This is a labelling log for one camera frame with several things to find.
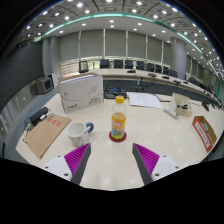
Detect small open beige box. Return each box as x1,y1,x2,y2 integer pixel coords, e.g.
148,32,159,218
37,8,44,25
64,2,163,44
170,92,194,118

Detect flat round red coaster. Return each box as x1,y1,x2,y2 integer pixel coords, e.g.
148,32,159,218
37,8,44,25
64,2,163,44
108,130,128,144

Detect brown kraft paper envelope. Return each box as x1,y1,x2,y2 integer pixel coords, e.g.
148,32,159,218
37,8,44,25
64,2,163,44
23,112,73,159

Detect white dotted mug blue handle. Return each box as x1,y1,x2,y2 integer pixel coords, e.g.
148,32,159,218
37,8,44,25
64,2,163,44
65,120,96,148

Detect black desk phone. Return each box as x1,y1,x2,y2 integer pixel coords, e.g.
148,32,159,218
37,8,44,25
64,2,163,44
103,83,129,100

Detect round ceiling lights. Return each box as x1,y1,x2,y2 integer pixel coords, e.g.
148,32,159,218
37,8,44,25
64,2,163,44
23,0,224,73

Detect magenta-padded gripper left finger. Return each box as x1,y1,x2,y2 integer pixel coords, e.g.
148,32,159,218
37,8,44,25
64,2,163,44
41,142,92,186

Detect black power adapter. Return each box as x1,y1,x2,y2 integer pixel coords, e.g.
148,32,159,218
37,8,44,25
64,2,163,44
27,106,51,125

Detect long curved conference desk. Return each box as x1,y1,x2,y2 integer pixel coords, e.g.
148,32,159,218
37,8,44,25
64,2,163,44
59,67,222,105

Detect open brown box red side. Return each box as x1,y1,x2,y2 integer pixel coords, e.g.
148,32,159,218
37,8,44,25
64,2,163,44
191,115,218,153

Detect row of black office chairs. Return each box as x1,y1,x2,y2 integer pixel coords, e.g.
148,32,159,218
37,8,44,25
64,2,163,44
78,58,180,79

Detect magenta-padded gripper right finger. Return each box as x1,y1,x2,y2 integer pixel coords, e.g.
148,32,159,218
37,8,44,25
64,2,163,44
131,142,183,186

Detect white paper sheets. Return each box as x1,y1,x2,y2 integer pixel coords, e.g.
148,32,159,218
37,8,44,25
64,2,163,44
127,91,165,110

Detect yellow-capped clear drink bottle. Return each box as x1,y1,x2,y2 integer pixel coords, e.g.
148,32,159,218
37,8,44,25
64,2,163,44
110,94,128,141

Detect white remote control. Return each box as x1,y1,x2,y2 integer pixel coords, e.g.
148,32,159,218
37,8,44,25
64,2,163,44
162,106,180,120

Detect grey box monitor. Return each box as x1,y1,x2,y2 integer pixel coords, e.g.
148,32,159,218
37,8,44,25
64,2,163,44
34,76,55,96

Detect large white cardboard box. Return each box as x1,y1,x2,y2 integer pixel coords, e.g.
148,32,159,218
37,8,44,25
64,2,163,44
58,73,105,115

